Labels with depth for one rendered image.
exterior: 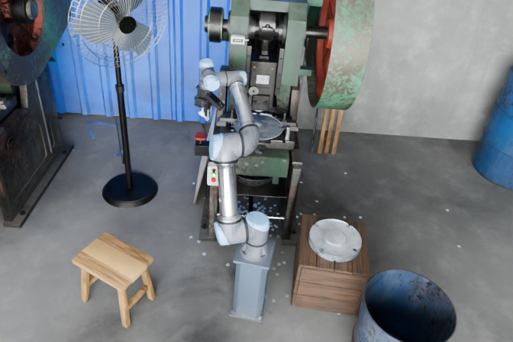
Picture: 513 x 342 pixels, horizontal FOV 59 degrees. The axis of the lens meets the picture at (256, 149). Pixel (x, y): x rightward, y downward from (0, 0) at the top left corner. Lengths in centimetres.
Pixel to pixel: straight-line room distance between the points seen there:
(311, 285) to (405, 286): 49
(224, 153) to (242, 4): 80
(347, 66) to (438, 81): 210
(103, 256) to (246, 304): 79
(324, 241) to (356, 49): 105
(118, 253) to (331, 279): 114
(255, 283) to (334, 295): 48
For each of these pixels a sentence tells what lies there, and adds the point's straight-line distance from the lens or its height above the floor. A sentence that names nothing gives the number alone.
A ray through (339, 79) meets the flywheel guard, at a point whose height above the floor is 125.
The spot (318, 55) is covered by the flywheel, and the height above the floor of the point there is 112.
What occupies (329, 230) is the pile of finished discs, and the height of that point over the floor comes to 39.
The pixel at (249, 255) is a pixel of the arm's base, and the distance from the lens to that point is 231.
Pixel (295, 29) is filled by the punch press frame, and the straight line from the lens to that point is 244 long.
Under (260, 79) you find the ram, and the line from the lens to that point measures 259.
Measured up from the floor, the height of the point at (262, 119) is 78.
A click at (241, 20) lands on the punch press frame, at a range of 242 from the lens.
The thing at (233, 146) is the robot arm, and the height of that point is 103.
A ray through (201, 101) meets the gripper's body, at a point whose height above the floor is 99.
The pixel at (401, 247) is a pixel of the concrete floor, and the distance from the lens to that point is 327.
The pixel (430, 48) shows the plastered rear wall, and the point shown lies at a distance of 410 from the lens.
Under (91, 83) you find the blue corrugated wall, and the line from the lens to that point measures 420.
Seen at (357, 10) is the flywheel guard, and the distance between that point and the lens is 223.
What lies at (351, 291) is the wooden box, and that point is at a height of 20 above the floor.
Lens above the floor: 219
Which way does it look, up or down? 35 degrees down
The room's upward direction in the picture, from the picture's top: 5 degrees clockwise
